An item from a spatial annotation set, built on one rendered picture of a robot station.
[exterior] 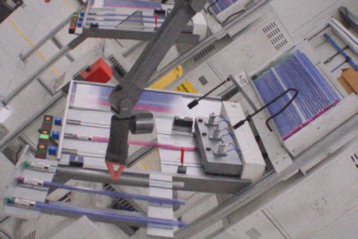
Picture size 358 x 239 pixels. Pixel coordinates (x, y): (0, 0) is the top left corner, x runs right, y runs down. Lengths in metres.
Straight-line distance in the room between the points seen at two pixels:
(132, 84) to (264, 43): 1.89
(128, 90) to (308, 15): 3.88
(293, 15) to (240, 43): 1.97
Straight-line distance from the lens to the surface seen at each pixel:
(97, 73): 2.76
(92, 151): 1.95
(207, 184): 1.90
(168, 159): 1.97
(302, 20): 5.22
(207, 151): 1.96
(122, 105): 1.49
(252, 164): 1.92
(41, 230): 2.37
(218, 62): 3.28
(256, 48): 3.29
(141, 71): 1.50
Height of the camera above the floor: 1.53
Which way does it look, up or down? 12 degrees down
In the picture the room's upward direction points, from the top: 55 degrees clockwise
